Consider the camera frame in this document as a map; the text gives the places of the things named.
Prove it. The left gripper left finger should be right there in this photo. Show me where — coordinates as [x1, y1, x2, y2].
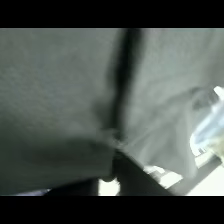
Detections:
[48, 177, 101, 197]

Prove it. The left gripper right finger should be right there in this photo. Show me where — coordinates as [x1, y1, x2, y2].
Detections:
[112, 151, 174, 197]

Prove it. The black garment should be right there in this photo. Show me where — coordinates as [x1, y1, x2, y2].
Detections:
[0, 28, 224, 196]

